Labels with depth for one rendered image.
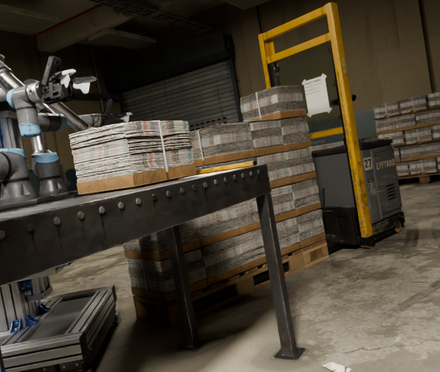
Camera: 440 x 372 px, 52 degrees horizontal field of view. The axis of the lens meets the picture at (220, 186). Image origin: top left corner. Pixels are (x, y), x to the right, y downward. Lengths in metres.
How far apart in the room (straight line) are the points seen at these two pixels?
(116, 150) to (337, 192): 2.51
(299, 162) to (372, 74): 5.98
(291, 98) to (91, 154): 1.94
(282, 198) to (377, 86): 6.18
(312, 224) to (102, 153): 2.04
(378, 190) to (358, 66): 5.59
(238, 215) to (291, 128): 0.81
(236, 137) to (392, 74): 6.42
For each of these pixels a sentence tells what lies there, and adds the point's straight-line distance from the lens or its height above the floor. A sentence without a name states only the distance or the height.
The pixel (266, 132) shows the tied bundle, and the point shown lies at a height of 0.98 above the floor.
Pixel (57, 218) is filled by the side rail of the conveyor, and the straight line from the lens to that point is 1.03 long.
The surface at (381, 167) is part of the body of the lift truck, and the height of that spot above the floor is 0.57.
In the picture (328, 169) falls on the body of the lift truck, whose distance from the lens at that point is 3.84.
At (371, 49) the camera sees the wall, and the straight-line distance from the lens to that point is 9.19.
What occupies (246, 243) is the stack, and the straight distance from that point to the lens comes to 2.87.
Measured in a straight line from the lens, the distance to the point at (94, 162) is 1.70.
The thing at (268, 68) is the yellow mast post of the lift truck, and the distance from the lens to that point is 4.01.
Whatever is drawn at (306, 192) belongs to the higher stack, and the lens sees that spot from 3.33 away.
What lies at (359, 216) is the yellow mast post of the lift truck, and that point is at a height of 0.26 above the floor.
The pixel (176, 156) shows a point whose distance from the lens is 1.78.
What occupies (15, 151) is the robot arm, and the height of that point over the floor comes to 1.03.
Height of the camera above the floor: 0.84
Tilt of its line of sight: 3 degrees down
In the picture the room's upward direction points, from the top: 10 degrees counter-clockwise
